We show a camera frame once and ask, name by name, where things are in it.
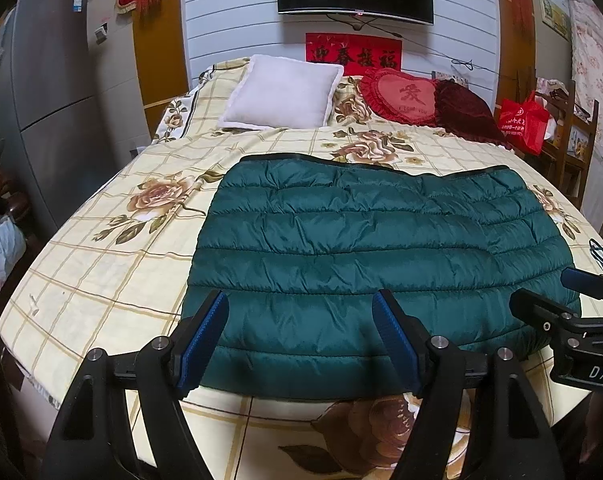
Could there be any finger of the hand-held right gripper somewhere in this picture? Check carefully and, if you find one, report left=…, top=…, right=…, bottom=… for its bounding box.
left=560, top=266, right=603, bottom=303
left=510, top=287, right=585, bottom=333

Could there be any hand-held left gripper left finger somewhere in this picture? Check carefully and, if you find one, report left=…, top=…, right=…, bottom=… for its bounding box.
left=41, top=289, right=230, bottom=480

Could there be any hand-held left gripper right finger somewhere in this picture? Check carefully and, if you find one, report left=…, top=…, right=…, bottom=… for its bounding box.
left=371, top=289, right=567, bottom=480

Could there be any green puffer jacket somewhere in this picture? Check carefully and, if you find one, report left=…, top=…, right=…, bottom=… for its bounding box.
left=181, top=152, right=582, bottom=401

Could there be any wooden chair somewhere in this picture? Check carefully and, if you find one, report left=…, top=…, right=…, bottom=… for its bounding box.
left=534, top=80, right=599, bottom=211

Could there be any floral checked bed sheet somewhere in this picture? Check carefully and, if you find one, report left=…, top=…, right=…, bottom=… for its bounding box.
left=0, top=57, right=603, bottom=480

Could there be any red shopping bag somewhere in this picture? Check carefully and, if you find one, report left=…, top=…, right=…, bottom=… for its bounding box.
left=496, top=91, right=551, bottom=156

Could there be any dark red velvet pillow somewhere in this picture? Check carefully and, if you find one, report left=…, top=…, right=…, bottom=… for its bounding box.
left=434, top=79, right=515, bottom=151

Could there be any pink floral hanging quilt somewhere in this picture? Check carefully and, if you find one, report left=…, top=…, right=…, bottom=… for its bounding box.
left=566, top=0, right=603, bottom=171

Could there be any white plastic bag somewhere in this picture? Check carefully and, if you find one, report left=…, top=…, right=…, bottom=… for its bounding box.
left=0, top=205, right=27, bottom=293

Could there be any red heart-shaped pillow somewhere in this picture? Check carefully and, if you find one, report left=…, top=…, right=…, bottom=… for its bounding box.
left=359, top=67, right=445, bottom=126

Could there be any white square pillow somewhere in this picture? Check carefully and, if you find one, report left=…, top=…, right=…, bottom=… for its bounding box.
left=217, top=54, right=345, bottom=131

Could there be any grey refrigerator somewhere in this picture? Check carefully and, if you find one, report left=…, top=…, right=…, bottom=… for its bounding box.
left=0, top=0, right=152, bottom=241

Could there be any framed wall picture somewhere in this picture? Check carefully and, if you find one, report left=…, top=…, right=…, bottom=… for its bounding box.
left=539, top=0, right=572, bottom=38

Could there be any red wall banner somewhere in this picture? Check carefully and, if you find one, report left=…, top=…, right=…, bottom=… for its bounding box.
left=305, top=32, right=403, bottom=78

